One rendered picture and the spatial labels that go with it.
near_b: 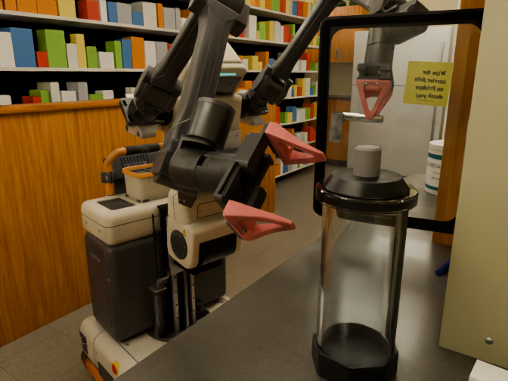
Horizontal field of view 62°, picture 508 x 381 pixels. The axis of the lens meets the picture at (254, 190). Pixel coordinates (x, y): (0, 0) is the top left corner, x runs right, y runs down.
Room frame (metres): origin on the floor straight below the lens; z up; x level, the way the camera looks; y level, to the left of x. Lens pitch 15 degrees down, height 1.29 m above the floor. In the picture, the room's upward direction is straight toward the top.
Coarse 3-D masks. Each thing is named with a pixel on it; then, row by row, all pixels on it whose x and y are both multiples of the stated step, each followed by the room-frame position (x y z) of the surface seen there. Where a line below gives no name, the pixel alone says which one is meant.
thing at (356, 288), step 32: (320, 192) 0.43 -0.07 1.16; (416, 192) 0.42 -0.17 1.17; (352, 224) 0.40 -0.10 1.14; (384, 224) 0.40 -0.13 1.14; (320, 256) 0.45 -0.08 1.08; (352, 256) 0.40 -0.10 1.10; (384, 256) 0.40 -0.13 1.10; (320, 288) 0.44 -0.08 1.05; (352, 288) 0.40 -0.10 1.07; (384, 288) 0.40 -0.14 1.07; (320, 320) 0.43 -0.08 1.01; (352, 320) 0.40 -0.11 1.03; (384, 320) 0.40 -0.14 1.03; (352, 352) 0.40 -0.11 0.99; (384, 352) 0.41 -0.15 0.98
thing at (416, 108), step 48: (336, 48) 0.85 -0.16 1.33; (384, 48) 0.81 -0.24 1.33; (432, 48) 0.78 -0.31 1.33; (336, 96) 0.85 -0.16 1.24; (384, 96) 0.81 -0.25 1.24; (432, 96) 0.78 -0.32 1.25; (336, 144) 0.85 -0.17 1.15; (384, 144) 0.81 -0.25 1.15; (432, 144) 0.77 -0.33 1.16; (432, 192) 0.77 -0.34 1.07
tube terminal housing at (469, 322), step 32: (480, 64) 0.48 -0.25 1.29; (480, 96) 0.47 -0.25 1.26; (480, 128) 0.47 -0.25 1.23; (480, 160) 0.47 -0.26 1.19; (480, 192) 0.47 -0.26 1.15; (480, 224) 0.46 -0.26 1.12; (480, 256) 0.46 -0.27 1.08; (448, 288) 0.48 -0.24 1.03; (480, 288) 0.46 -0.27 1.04; (448, 320) 0.47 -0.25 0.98; (480, 320) 0.45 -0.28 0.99; (480, 352) 0.45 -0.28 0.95
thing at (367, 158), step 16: (368, 160) 0.43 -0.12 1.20; (336, 176) 0.43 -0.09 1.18; (352, 176) 0.43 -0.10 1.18; (368, 176) 0.43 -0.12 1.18; (384, 176) 0.43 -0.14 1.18; (400, 176) 0.43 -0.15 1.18; (336, 192) 0.42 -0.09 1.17; (352, 192) 0.41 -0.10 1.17; (368, 192) 0.40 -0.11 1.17; (384, 192) 0.40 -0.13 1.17; (400, 192) 0.41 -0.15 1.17
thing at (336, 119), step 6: (336, 114) 0.83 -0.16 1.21; (342, 114) 0.83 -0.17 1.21; (330, 120) 0.84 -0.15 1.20; (336, 120) 0.83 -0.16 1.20; (330, 126) 0.84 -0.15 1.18; (336, 126) 0.83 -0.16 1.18; (330, 132) 0.84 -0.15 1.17; (336, 132) 0.83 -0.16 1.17; (330, 138) 0.84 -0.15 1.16; (336, 138) 0.83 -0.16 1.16
